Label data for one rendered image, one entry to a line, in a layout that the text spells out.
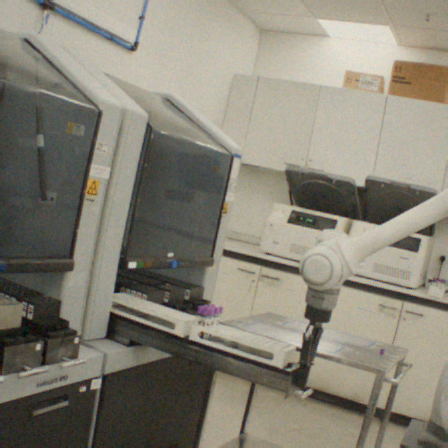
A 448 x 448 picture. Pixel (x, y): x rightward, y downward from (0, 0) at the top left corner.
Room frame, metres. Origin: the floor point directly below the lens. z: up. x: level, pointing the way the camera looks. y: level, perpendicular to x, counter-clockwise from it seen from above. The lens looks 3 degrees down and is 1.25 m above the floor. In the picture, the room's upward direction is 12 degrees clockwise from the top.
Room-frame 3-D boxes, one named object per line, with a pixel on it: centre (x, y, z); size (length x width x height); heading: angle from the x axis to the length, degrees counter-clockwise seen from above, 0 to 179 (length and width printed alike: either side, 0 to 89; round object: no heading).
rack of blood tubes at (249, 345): (1.69, -0.10, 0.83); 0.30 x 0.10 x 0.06; 66
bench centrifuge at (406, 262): (4.08, -1.13, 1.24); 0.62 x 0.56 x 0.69; 156
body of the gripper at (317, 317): (1.61, -0.28, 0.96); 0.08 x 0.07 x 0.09; 156
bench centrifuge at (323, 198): (4.32, -0.60, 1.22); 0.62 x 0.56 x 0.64; 154
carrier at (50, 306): (1.49, 0.43, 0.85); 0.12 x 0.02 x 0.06; 156
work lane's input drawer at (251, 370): (1.75, 0.02, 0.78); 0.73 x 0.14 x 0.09; 66
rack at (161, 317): (1.82, 0.18, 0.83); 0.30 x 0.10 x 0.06; 66
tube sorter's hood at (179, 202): (2.17, 0.39, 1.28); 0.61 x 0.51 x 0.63; 156
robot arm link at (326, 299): (1.61, -0.28, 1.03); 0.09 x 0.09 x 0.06
